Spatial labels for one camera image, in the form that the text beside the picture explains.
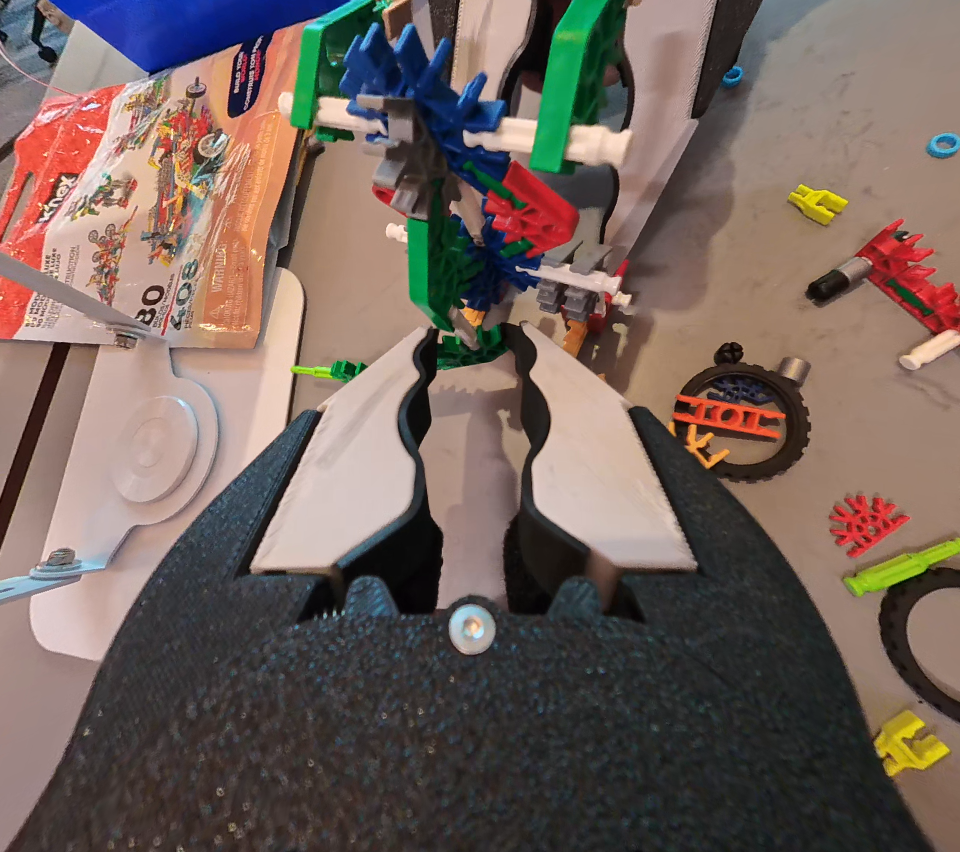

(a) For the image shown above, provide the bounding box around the colourful construction toy dinosaur model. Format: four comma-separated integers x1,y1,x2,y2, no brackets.
277,0,635,388

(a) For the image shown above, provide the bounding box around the lime green rod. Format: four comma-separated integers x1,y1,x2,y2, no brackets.
843,538,960,597

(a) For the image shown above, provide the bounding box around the printed toy packaging bag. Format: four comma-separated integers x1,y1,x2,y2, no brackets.
0,27,305,351

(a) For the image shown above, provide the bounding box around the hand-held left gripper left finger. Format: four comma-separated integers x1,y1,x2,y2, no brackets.
247,325,444,615

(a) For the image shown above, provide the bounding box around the red snowflake connector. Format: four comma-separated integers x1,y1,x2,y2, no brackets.
828,494,910,558

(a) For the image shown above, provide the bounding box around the red toy axle assembly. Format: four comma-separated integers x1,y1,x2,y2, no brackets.
806,219,960,371

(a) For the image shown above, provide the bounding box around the yellow-green clip piece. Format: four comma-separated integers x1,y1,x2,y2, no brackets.
873,711,950,778
787,183,850,227

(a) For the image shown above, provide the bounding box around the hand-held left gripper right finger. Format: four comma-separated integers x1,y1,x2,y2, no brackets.
502,321,700,615

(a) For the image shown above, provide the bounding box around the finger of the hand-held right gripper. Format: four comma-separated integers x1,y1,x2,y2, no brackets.
603,0,730,264
452,0,539,118

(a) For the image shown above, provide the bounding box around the yellow fan connector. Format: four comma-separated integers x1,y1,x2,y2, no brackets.
667,426,731,471

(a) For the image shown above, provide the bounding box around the orange connector piece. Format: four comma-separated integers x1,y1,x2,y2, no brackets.
672,393,781,438

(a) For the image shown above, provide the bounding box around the black toy tire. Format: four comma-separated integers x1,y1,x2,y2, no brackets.
879,585,960,722
671,360,813,480

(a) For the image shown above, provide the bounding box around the white adjustable book stand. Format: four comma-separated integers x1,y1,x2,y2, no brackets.
0,252,305,662

